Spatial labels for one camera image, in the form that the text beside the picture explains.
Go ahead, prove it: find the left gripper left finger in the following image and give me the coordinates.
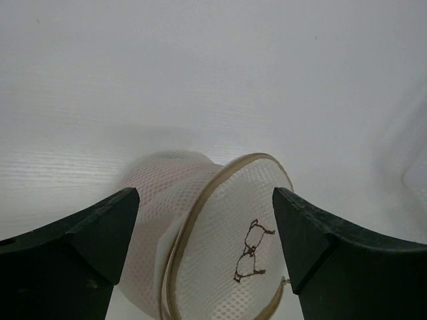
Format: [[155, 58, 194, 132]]
[[1, 188, 139, 320]]

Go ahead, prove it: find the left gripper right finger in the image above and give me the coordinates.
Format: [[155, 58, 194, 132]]
[[272, 187, 426, 319]]

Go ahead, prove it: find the white mesh laundry bag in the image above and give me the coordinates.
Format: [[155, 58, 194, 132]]
[[119, 151, 292, 319]]

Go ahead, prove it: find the white perforated plastic basket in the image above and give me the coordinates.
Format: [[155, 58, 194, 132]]
[[402, 95, 426, 197]]

